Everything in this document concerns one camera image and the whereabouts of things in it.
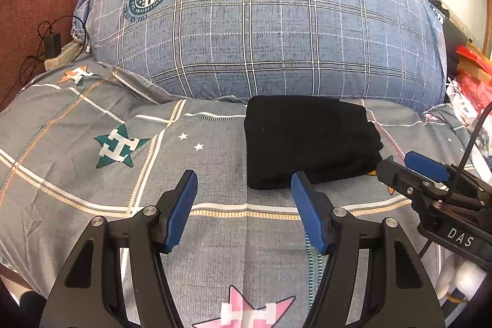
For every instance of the grey star-print bed sheet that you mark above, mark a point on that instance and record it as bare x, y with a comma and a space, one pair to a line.
115, 166

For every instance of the wooden block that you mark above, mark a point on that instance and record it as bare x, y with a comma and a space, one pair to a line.
61, 57

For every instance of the brown headboard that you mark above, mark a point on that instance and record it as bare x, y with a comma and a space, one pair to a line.
34, 16

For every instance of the blue plaid pillow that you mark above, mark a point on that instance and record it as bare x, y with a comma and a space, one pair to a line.
265, 32

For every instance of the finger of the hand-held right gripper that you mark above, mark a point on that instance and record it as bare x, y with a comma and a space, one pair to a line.
396, 176
426, 162

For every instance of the black power adapter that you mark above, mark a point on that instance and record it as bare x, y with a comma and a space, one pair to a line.
52, 45

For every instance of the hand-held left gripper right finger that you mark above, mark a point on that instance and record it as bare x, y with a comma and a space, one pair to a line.
309, 212

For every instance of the pile of red packets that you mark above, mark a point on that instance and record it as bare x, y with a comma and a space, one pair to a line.
474, 76

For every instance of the black pants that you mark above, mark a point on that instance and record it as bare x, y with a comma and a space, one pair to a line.
311, 139

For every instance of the white plush toy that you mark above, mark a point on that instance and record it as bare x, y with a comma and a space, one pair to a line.
459, 280

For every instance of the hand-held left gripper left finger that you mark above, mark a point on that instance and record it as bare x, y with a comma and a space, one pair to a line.
183, 205

